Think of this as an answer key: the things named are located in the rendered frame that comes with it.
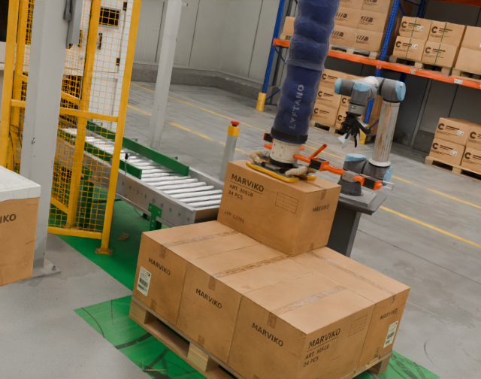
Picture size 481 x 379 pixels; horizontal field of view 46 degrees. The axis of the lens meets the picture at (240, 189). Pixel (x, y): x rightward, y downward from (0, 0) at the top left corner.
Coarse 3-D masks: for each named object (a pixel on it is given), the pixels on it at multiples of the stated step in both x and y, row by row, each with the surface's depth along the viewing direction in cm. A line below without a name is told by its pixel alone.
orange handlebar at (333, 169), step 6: (264, 144) 353; (270, 144) 355; (294, 156) 339; (300, 156) 337; (306, 156) 340; (324, 168) 327; (330, 168) 324; (336, 168) 322; (342, 174) 319; (360, 180) 312; (378, 186) 307
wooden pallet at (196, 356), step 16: (144, 304) 326; (144, 320) 327; (160, 336) 319; (176, 336) 322; (176, 352) 309; (192, 352) 300; (208, 352) 292; (208, 368) 296; (368, 368) 332; (384, 368) 332
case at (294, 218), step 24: (240, 168) 347; (240, 192) 349; (264, 192) 337; (288, 192) 326; (312, 192) 323; (336, 192) 346; (240, 216) 351; (264, 216) 339; (288, 216) 328; (312, 216) 332; (264, 240) 341; (288, 240) 330; (312, 240) 342
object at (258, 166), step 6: (252, 162) 348; (258, 162) 351; (264, 162) 344; (258, 168) 342; (264, 168) 341; (270, 168) 342; (282, 168) 337; (270, 174) 337; (276, 174) 334; (282, 174) 334; (288, 180) 329; (294, 180) 332
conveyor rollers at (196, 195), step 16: (96, 144) 488; (112, 144) 500; (128, 160) 460; (144, 160) 472; (144, 176) 429; (160, 176) 440; (176, 176) 442; (176, 192) 408; (192, 192) 419; (208, 192) 420
